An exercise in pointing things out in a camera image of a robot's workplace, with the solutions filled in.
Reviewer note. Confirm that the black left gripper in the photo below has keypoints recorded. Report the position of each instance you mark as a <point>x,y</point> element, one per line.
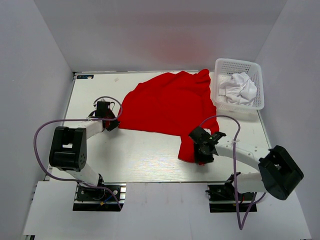
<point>114,125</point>

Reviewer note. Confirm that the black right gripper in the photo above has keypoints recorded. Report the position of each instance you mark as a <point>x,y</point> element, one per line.
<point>200,158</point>

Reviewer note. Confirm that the red t-shirt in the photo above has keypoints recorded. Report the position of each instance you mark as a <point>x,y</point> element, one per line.
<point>172,104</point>

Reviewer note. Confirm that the white t-shirt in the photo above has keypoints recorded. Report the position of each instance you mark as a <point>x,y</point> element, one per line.
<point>238,89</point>

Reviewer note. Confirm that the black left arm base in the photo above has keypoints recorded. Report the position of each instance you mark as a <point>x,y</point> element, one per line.
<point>99,200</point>

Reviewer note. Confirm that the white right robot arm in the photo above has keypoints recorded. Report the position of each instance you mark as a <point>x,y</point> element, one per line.
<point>276,171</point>

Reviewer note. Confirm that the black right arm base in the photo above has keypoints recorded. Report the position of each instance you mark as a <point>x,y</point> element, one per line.
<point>221,197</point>

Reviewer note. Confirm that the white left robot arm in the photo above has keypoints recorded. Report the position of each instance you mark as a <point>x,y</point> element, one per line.
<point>68,151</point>

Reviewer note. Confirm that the blue table label sticker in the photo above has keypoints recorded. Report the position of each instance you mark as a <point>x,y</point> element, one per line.
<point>85,76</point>

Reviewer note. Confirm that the white plastic basket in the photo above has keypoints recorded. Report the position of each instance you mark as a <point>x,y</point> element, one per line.
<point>224,68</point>

